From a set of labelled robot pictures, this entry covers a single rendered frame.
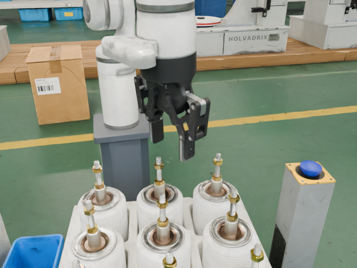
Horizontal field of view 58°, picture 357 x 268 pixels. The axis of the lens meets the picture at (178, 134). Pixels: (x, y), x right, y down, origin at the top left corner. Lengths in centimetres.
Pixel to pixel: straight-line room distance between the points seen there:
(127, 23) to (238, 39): 178
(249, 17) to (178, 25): 230
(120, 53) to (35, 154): 107
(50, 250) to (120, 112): 36
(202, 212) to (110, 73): 38
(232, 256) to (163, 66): 34
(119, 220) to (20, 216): 49
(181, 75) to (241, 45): 211
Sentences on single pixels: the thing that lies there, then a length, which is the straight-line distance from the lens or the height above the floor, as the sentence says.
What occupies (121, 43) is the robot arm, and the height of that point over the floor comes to 59.
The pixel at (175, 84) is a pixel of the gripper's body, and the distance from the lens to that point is 42.
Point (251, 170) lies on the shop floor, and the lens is 123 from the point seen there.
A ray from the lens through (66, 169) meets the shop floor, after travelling 128.
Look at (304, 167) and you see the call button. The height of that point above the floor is 33.
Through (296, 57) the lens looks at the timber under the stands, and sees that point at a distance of 267.
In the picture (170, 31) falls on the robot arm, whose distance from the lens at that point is 39.
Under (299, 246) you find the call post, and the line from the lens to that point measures 75.
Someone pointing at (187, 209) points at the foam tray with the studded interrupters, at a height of 18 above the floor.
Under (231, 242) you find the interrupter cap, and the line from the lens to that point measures 59.
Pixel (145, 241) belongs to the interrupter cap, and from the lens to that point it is 58.
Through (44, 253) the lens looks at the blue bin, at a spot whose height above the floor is 7.
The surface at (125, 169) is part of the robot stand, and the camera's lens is 87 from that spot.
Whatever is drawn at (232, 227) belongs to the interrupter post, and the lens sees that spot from 59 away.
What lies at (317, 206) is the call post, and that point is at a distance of 69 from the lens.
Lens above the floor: 67
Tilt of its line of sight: 27 degrees down
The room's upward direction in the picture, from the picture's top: straight up
